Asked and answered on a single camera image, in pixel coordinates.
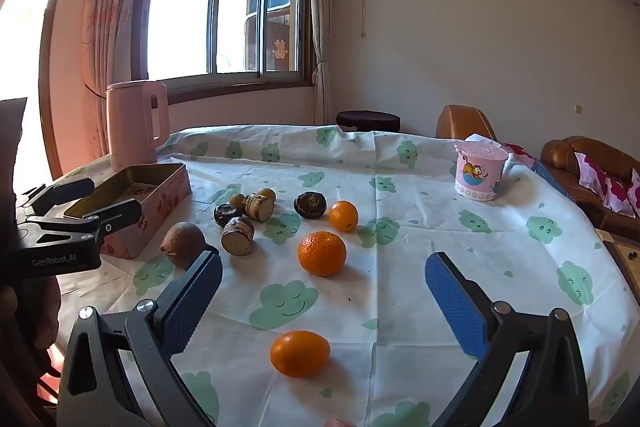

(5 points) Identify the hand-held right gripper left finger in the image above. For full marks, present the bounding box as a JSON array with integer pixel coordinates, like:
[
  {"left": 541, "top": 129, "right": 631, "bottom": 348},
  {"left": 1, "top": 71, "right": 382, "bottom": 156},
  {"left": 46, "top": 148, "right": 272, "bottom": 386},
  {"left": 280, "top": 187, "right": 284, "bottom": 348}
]
[{"left": 57, "top": 248, "right": 223, "bottom": 427}]

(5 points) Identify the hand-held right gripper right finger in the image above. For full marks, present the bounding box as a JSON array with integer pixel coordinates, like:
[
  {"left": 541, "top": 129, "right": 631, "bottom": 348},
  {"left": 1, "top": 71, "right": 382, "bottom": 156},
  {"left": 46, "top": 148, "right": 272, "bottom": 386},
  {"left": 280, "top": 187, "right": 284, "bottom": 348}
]
[{"left": 425, "top": 251, "right": 593, "bottom": 427}]

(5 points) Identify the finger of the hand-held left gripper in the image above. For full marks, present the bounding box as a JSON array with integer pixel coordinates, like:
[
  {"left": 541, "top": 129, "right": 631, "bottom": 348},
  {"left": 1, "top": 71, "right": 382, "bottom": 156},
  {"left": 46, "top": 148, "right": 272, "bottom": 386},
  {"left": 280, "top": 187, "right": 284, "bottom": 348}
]
[
  {"left": 27, "top": 198, "right": 143, "bottom": 253},
  {"left": 17, "top": 178, "right": 96, "bottom": 220}
]

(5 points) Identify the brown round fruit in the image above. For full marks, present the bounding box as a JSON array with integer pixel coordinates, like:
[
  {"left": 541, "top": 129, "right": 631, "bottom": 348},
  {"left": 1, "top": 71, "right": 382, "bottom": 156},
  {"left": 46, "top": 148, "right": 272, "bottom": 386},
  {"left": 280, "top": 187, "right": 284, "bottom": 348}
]
[{"left": 160, "top": 222, "right": 206, "bottom": 270}]

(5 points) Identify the pink metal tin box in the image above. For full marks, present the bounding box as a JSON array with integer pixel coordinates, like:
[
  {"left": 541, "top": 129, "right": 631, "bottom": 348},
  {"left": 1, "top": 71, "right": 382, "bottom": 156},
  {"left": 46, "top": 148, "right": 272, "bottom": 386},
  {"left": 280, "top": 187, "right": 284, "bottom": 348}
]
[{"left": 64, "top": 163, "right": 192, "bottom": 260}]

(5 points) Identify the dark round fruit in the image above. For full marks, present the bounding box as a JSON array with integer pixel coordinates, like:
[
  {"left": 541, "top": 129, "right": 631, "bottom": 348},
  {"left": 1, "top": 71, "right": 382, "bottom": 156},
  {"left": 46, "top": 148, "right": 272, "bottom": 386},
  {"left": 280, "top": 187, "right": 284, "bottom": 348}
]
[
  {"left": 293, "top": 191, "right": 328, "bottom": 219},
  {"left": 214, "top": 203, "right": 240, "bottom": 228}
]

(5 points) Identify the oval orange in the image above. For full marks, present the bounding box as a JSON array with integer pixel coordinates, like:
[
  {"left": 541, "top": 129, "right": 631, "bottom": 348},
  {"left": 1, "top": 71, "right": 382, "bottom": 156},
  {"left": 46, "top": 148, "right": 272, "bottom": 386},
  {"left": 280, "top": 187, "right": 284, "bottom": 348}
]
[{"left": 270, "top": 330, "right": 331, "bottom": 379}]

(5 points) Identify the round orange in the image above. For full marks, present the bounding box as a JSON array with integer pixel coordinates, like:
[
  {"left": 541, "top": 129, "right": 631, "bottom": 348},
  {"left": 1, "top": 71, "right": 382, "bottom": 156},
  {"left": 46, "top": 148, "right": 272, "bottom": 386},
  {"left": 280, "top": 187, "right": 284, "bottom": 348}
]
[{"left": 298, "top": 231, "right": 347, "bottom": 277}]

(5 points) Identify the small orange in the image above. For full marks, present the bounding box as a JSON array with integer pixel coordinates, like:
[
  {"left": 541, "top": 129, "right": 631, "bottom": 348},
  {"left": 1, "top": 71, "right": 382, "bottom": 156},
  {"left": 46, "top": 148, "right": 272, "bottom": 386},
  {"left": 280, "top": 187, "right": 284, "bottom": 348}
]
[{"left": 328, "top": 200, "right": 359, "bottom": 233}]

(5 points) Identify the printed paper leaflet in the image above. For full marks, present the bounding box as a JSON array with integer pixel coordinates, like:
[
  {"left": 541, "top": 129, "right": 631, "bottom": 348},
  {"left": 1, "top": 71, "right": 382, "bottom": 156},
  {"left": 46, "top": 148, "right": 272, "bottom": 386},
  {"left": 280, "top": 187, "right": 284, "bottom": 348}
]
[{"left": 120, "top": 181, "right": 158, "bottom": 200}]

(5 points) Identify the dark chair back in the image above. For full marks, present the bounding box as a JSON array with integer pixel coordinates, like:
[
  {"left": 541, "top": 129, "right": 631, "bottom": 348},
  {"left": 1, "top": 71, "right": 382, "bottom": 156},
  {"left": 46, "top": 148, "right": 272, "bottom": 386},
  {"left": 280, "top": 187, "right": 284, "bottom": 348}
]
[{"left": 0, "top": 97, "right": 28, "bottom": 238}]

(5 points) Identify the white tablecloth with green clouds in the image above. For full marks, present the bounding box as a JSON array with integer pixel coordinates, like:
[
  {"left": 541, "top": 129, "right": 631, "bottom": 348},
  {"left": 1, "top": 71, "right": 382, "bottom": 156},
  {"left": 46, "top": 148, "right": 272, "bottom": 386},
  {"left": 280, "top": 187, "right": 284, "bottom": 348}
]
[{"left": 50, "top": 124, "right": 640, "bottom": 427}]

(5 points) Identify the pink electric kettle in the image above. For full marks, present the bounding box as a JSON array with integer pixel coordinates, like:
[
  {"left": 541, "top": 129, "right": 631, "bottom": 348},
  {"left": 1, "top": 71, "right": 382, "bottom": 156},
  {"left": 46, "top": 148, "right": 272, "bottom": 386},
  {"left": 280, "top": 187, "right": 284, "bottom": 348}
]
[{"left": 105, "top": 80, "right": 170, "bottom": 172}]

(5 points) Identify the pink cartoon cup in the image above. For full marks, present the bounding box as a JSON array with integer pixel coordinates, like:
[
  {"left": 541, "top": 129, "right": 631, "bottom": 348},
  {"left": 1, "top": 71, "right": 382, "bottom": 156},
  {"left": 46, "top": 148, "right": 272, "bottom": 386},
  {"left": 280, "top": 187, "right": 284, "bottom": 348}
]
[{"left": 454, "top": 142, "right": 510, "bottom": 202}]

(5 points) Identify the blue cloth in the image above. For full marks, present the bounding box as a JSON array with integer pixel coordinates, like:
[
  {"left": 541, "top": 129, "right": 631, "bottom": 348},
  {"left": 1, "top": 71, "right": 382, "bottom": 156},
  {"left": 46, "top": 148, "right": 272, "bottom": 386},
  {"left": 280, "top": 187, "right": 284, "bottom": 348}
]
[{"left": 530, "top": 159, "right": 576, "bottom": 204}]

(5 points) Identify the floral cloth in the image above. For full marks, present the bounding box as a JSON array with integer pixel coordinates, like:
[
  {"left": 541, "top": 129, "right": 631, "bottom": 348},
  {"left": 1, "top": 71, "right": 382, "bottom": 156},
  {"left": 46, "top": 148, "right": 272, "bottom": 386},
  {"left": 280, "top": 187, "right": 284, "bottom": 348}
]
[{"left": 504, "top": 143, "right": 540, "bottom": 168}]

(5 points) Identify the brown leather sofa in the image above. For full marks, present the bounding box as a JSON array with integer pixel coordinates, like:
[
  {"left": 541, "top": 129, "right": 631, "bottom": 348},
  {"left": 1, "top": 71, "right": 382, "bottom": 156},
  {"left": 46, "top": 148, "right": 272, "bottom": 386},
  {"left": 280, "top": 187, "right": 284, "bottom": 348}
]
[{"left": 541, "top": 136, "right": 640, "bottom": 243}]

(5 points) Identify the light wooden cabinet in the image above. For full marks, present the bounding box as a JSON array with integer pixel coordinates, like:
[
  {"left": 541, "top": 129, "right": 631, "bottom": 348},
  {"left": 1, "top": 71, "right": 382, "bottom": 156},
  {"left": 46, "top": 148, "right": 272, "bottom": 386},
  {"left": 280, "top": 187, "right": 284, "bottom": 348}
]
[{"left": 595, "top": 227, "right": 640, "bottom": 303}]

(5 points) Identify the floral cushion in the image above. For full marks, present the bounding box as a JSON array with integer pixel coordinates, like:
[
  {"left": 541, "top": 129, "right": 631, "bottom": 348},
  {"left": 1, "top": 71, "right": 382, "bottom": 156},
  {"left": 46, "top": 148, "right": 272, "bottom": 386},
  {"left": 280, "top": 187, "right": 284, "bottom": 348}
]
[
  {"left": 575, "top": 152, "right": 632, "bottom": 212},
  {"left": 626, "top": 169, "right": 640, "bottom": 217}
]

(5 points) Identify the pink floral curtain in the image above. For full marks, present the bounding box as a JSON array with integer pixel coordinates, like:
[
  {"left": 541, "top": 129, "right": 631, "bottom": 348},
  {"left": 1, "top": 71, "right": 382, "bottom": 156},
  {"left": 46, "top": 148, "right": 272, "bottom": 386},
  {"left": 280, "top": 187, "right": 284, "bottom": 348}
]
[{"left": 82, "top": 0, "right": 173, "bottom": 158}]

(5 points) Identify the dark round stool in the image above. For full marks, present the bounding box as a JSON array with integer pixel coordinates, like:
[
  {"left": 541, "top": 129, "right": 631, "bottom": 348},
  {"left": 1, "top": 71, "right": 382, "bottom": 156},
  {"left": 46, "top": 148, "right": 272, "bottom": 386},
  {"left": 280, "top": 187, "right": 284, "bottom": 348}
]
[{"left": 336, "top": 110, "right": 401, "bottom": 134}]

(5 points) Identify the beige tied curtain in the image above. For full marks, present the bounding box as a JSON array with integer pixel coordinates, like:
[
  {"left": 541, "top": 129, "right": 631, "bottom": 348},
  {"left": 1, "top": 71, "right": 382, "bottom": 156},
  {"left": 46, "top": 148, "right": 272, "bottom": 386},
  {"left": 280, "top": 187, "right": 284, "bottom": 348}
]
[{"left": 308, "top": 0, "right": 342, "bottom": 126}]

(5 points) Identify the wooden door frame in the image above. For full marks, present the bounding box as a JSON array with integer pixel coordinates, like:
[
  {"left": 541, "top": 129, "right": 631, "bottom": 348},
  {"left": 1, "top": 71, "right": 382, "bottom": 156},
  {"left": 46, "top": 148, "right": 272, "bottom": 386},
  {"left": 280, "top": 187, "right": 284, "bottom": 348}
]
[{"left": 39, "top": 0, "right": 68, "bottom": 178}]

